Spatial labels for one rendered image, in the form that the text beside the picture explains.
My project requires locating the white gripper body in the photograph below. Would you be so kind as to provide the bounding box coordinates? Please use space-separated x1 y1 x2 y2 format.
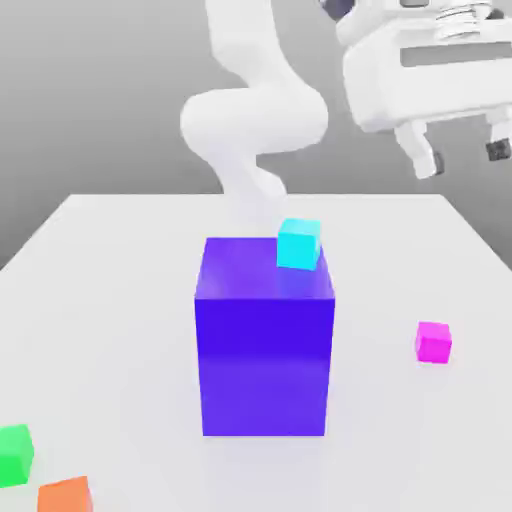
335 17 512 134

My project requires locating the small orange cube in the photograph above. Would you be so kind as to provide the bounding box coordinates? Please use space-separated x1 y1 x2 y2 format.
36 475 94 512

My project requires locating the small green cube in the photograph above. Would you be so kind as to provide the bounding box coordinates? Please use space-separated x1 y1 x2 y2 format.
0 423 36 490

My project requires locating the small cyan cube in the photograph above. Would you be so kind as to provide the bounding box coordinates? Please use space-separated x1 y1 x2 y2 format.
276 218 323 272

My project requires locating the large blue box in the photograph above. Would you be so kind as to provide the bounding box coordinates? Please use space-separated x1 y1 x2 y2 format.
194 236 336 438

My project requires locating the small magenta cube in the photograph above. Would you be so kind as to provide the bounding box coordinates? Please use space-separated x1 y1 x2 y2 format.
414 320 454 366

